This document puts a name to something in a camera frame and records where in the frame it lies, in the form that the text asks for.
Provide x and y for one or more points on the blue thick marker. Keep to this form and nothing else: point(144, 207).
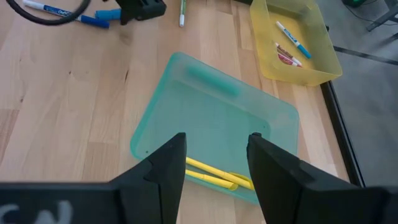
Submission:
point(107, 14)

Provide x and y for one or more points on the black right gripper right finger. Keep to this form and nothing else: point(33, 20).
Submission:
point(295, 193)

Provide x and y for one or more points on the yellow highlighter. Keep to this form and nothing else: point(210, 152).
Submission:
point(205, 177)
point(211, 168)

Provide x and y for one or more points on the dark furniture leg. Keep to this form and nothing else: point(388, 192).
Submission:
point(382, 17)

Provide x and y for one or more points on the green white thin marker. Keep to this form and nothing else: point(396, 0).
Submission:
point(182, 12)

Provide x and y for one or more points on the yellow translucent plastic bin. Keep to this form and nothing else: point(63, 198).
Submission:
point(320, 46)

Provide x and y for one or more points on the green translucent plastic bin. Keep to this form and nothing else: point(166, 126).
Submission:
point(217, 124)

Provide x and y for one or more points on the black aluminium table frame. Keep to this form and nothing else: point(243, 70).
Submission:
point(342, 133)

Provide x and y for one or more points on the blue white thin marker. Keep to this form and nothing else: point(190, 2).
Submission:
point(293, 40)
point(56, 12)

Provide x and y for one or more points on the dark red thin marker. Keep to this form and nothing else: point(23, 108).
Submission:
point(286, 53)

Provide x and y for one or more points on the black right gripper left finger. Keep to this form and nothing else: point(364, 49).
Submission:
point(155, 186)

